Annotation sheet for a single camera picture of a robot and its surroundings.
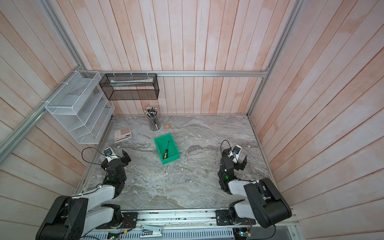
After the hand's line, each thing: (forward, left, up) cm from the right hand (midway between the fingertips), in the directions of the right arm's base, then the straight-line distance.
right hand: (239, 151), depth 86 cm
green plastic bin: (+11, +49, -10) cm, 52 cm away
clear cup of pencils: (+25, +56, +7) cm, 61 cm away
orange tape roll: (+27, +48, -11) cm, 56 cm away
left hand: (-4, +72, -1) cm, 72 cm away
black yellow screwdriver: (+3, +45, -8) cm, 46 cm away
